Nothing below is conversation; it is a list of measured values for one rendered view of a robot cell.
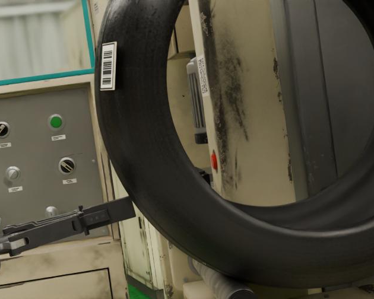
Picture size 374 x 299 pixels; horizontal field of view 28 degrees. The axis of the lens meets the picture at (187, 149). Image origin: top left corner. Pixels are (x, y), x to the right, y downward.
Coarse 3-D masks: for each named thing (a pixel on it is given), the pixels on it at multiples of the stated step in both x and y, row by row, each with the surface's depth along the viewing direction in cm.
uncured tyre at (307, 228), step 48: (144, 0) 93; (96, 48) 99; (144, 48) 93; (96, 96) 99; (144, 96) 93; (144, 144) 94; (144, 192) 96; (192, 192) 94; (336, 192) 125; (192, 240) 97; (240, 240) 96; (288, 240) 96; (336, 240) 97; (288, 288) 103
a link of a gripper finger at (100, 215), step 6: (102, 210) 103; (84, 216) 102; (90, 216) 102; (96, 216) 102; (102, 216) 102; (108, 216) 102; (72, 222) 100; (78, 222) 100; (84, 222) 102; (90, 222) 102; (96, 222) 102; (78, 228) 100
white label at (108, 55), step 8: (104, 48) 95; (112, 48) 93; (104, 56) 95; (112, 56) 93; (104, 64) 95; (112, 64) 93; (104, 72) 95; (112, 72) 93; (104, 80) 95; (112, 80) 93; (104, 88) 95; (112, 88) 93
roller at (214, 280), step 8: (200, 264) 121; (200, 272) 119; (208, 272) 113; (216, 272) 109; (208, 280) 111; (216, 280) 106; (224, 280) 103; (232, 280) 102; (216, 288) 104; (224, 288) 100; (232, 288) 98; (240, 288) 97; (248, 288) 98; (216, 296) 104; (224, 296) 98; (232, 296) 96; (240, 296) 95; (248, 296) 96; (256, 296) 96
